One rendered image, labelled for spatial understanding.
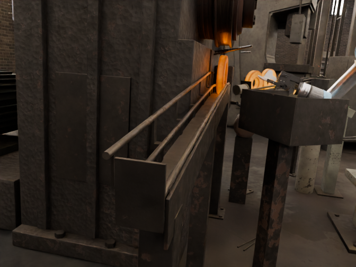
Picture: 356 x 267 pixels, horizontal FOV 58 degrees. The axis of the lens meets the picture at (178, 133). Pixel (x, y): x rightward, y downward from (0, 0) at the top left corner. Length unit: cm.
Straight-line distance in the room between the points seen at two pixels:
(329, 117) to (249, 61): 331
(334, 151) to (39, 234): 180
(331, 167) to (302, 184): 22
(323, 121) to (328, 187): 142
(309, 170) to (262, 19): 246
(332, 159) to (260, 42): 228
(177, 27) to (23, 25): 59
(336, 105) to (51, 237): 116
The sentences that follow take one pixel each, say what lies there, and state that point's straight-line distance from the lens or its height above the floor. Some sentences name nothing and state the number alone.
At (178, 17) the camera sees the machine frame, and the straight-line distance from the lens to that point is 115.
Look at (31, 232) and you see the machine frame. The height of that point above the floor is 7.
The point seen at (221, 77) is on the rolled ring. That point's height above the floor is 74.
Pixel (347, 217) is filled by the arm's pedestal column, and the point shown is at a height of 2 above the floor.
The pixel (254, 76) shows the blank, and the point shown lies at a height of 75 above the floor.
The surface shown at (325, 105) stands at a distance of 101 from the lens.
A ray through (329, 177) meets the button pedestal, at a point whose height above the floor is 12.
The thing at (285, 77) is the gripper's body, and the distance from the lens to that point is 169.
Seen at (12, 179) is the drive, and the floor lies 25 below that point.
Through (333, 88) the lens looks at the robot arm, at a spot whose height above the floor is 72.
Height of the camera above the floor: 79
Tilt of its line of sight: 12 degrees down
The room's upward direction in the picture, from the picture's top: 4 degrees clockwise
